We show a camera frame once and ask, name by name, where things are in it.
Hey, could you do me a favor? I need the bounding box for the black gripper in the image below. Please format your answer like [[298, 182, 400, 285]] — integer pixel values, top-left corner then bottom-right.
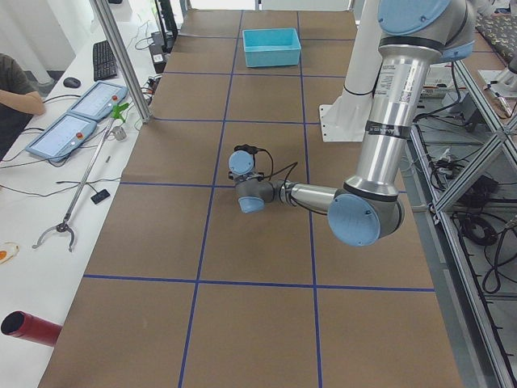
[[233, 144, 259, 154]]

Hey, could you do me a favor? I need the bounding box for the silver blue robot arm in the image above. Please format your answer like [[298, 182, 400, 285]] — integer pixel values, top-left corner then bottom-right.
[[229, 1, 476, 247]]

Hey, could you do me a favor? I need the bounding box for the fried egg toy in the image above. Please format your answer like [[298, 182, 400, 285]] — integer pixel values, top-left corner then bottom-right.
[[0, 242, 19, 264]]

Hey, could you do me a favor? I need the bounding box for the light blue plastic bin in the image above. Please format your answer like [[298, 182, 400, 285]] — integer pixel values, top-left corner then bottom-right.
[[242, 27, 301, 68]]

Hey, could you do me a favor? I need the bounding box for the small silver metal weight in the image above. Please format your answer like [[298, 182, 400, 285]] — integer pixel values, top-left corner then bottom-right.
[[111, 126, 127, 141]]

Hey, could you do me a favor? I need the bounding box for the long reacher grabber tool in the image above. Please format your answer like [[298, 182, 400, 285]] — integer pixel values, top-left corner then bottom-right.
[[32, 103, 130, 252]]

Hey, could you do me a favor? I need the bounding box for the small black phone device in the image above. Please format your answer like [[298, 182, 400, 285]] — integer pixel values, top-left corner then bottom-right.
[[90, 189, 111, 205]]

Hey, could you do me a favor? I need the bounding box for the far teach pendant tablet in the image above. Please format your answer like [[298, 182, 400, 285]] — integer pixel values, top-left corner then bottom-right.
[[68, 81, 128, 122]]

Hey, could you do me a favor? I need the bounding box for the teach pendant tablet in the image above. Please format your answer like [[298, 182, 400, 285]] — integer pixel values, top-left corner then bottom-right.
[[68, 81, 128, 122], [25, 113, 97, 162]]

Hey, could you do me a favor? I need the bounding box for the black keyboard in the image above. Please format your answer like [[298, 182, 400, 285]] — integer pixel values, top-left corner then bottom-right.
[[92, 40, 117, 81]]

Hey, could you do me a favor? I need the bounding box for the black computer mouse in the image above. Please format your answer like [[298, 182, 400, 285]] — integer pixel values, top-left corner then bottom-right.
[[62, 77, 82, 89]]

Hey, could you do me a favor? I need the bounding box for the near teach pendant tablet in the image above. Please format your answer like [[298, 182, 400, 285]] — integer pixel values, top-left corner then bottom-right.
[[25, 113, 97, 162]]

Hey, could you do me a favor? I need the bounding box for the seated person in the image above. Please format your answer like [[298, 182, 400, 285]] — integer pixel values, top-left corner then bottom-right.
[[1, 53, 45, 158]]

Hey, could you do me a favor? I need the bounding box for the red cylinder tube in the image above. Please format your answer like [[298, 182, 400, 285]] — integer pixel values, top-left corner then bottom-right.
[[1, 310, 62, 347]]

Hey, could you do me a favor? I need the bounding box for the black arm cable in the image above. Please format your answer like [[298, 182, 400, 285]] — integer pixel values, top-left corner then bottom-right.
[[254, 147, 324, 213]]

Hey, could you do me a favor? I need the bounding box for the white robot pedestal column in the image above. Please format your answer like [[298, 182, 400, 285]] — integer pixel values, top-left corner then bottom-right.
[[319, 0, 382, 142]]

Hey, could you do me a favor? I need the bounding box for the aluminium frame post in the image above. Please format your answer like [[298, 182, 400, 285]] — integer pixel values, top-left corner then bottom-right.
[[90, 0, 151, 124]]

